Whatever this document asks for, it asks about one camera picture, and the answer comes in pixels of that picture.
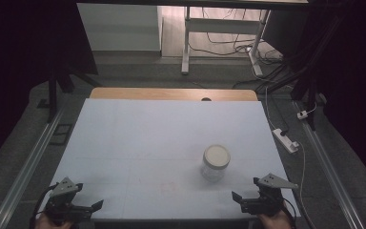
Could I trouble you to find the tangle of black floor cables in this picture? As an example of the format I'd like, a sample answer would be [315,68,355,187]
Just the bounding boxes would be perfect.
[189,8,284,65]

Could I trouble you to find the white desk frame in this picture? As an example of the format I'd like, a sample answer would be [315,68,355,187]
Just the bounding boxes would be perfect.
[180,6,272,77]

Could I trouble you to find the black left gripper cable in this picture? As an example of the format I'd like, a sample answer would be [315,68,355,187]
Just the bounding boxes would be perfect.
[28,182,60,229]

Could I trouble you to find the black rectangular floor frame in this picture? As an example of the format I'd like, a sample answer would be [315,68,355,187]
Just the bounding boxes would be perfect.
[49,123,74,147]

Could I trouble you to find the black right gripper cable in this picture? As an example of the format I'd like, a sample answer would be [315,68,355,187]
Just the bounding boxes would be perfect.
[280,197,298,224]

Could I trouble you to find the dark curtain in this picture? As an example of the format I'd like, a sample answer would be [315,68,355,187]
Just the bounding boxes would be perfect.
[298,0,366,192]
[0,0,98,173]

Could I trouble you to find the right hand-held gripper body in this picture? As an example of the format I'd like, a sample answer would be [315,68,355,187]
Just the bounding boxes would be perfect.
[240,173,299,218]

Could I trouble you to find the wooden table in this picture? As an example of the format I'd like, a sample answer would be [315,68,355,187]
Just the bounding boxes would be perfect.
[89,87,259,102]

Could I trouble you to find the white round jar lid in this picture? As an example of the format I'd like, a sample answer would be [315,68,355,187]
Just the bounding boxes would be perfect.
[203,144,232,170]

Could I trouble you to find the white cabinet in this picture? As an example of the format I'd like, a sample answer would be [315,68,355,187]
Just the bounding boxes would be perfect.
[76,3,163,52]

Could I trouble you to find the white table cover sheet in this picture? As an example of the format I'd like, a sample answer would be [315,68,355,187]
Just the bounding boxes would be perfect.
[35,97,301,221]

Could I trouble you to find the white power strip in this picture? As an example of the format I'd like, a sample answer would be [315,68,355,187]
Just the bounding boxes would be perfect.
[272,128,300,155]

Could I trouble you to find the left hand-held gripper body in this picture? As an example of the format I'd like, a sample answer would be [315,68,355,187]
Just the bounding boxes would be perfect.
[44,177,93,223]

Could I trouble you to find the clear glass jar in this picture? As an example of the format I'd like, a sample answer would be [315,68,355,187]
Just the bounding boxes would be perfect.
[201,144,232,183]

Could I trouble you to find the black metal stand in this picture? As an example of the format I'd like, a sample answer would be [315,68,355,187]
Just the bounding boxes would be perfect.
[256,12,341,132]
[37,63,103,123]

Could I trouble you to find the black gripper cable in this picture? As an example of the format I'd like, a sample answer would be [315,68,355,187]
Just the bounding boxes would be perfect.
[280,197,298,224]
[28,182,60,229]

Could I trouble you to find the person's left hand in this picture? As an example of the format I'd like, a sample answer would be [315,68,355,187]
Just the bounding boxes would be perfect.
[34,213,74,229]

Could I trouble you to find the thin white cable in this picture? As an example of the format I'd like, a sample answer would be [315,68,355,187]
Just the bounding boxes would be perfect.
[294,139,308,208]

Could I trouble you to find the aluminium rail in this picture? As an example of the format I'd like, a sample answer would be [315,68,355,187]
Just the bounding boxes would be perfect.
[0,106,66,229]
[294,101,366,229]

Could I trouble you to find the person's right hand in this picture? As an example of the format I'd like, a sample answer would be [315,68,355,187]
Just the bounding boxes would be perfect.
[256,209,295,229]

